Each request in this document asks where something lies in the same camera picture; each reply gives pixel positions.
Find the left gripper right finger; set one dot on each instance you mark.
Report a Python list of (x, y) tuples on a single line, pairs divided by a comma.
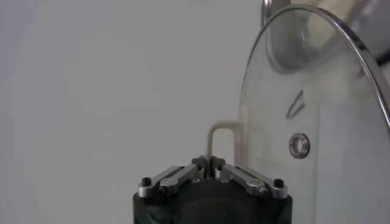
[(253, 182)]

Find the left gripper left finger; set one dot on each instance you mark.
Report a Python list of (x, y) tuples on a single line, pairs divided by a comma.
[(173, 179)]

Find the round glass pot lid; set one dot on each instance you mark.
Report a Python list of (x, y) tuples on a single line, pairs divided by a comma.
[(335, 152)]

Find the perforated steel steamer basket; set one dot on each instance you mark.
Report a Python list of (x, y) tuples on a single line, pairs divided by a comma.
[(283, 51)]

